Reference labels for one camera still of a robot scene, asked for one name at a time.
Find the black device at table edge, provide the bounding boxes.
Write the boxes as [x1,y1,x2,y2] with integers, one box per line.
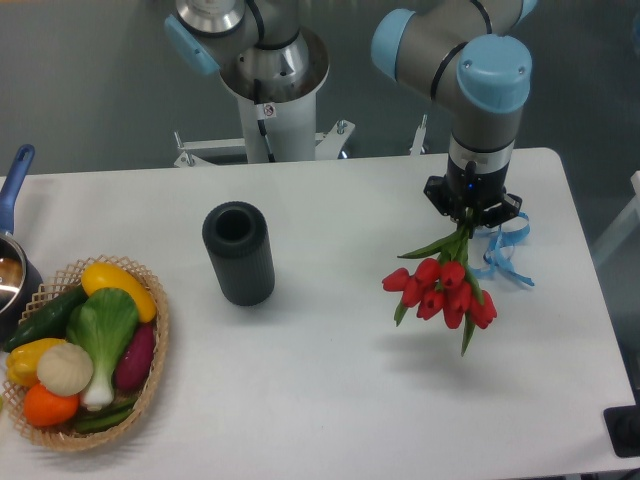
[603,405,639,458]

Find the dark green cucumber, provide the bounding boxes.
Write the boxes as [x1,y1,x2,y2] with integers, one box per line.
[3,286,87,353]

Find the green bok choy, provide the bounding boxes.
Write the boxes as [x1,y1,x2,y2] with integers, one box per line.
[66,288,139,412]

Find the purple sweet potato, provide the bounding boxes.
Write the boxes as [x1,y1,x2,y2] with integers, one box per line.
[114,324,155,391]

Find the red tulip bouquet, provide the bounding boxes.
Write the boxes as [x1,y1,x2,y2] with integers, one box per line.
[381,208,497,354]

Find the orange fruit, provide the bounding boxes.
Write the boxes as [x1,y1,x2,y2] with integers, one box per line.
[23,383,80,427]

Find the yellow bell pepper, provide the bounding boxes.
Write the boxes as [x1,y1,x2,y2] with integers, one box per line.
[6,338,65,388]

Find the white frame at right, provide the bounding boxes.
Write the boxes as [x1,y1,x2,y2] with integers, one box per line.
[591,171,639,269]

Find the cream white garlic bulb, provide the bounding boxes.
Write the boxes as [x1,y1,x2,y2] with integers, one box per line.
[36,343,94,397]

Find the green bean pods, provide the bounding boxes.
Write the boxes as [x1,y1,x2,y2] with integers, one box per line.
[72,398,137,434]

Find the woven wicker basket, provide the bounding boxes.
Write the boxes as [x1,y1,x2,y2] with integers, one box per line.
[3,255,169,451]

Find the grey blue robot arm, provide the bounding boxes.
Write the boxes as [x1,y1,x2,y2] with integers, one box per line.
[164,1,534,227]

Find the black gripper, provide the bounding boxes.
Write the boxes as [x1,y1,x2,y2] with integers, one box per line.
[423,158,522,228]

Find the blue handled saucepan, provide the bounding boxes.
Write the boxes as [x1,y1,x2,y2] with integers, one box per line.
[1,144,42,343]

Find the light blue ribbon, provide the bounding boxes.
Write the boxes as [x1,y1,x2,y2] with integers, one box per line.
[471,211,535,287]

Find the dark grey ribbed vase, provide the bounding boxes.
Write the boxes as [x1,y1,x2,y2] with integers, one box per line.
[202,201,275,306]

